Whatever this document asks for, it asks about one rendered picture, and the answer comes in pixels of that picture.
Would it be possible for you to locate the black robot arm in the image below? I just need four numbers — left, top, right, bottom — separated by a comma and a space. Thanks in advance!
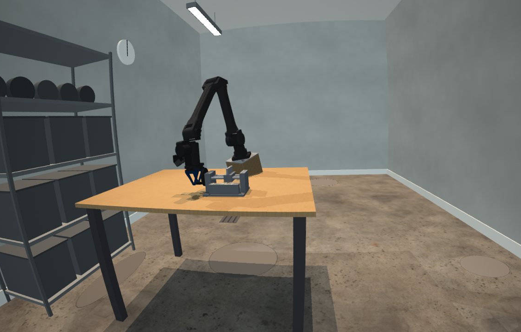
173, 77, 251, 167

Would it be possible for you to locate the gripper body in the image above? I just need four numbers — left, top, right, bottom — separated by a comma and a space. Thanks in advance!
185, 154, 204, 172

